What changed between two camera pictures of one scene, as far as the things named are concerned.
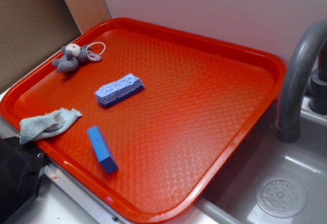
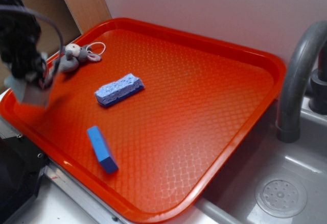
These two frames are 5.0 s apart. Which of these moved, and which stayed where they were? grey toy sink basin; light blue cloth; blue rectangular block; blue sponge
Moved: light blue cloth
Stayed: blue sponge; blue rectangular block; grey toy sink basin
